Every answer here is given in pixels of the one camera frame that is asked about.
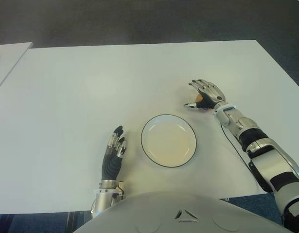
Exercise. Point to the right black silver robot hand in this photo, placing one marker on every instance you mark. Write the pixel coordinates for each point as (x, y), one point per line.
(211, 93)

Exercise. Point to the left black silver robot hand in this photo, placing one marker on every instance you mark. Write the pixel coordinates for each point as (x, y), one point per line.
(110, 165)

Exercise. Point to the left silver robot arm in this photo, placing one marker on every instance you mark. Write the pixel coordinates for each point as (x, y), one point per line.
(103, 199)

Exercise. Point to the right silver black robot arm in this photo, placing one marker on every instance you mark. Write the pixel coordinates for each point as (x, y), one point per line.
(266, 155)

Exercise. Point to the white plate with black rim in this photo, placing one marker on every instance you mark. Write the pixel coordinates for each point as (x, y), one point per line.
(168, 143)

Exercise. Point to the grey metal table leg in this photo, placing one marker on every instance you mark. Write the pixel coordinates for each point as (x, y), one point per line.
(72, 222)

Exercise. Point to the grey robot torso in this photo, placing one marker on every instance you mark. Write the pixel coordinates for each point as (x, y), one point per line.
(183, 213)

